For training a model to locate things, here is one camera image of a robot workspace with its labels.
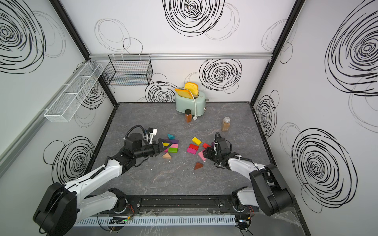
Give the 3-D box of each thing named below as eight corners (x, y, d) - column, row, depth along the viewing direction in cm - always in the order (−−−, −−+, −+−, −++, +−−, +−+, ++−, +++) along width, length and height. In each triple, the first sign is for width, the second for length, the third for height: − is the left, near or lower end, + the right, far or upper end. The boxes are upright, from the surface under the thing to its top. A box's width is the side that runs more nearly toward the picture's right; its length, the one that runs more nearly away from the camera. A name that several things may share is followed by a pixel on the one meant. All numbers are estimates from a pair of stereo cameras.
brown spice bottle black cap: (187, 123, 109) (187, 115, 102) (184, 118, 112) (183, 110, 105) (192, 121, 110) (192, 112, 103) (189, 116, 113) (189, 108, 106)
